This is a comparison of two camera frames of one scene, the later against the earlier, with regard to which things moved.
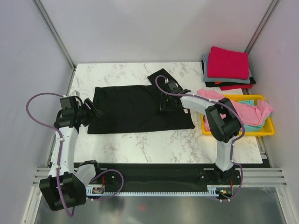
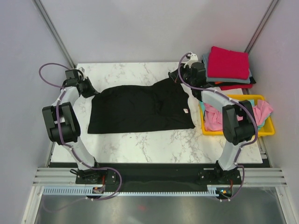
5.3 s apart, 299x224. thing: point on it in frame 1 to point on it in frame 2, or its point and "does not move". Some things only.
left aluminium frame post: (55, 33) does not move
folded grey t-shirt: (205, 60) does not move
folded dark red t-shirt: (234, 87) does not move
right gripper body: (166, 103) to (186, 73)
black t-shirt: (136, 108) does not move
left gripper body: (86, 115) to (88, 91)
